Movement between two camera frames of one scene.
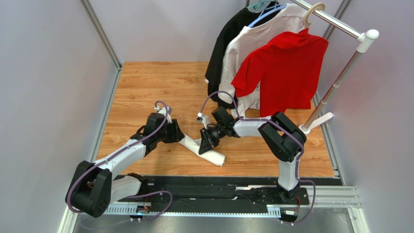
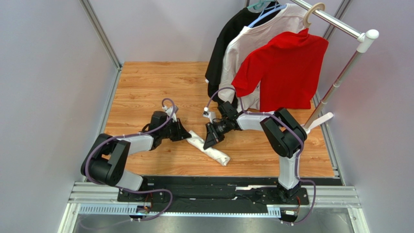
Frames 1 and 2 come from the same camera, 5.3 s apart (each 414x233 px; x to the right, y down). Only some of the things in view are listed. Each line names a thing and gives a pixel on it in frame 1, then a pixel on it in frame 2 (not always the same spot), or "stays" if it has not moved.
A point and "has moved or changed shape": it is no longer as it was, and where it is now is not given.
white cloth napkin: [211, 156] has moved or changed shape
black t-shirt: [232, 27] stays
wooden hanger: [320, 5] stays
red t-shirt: [285, 72] stays
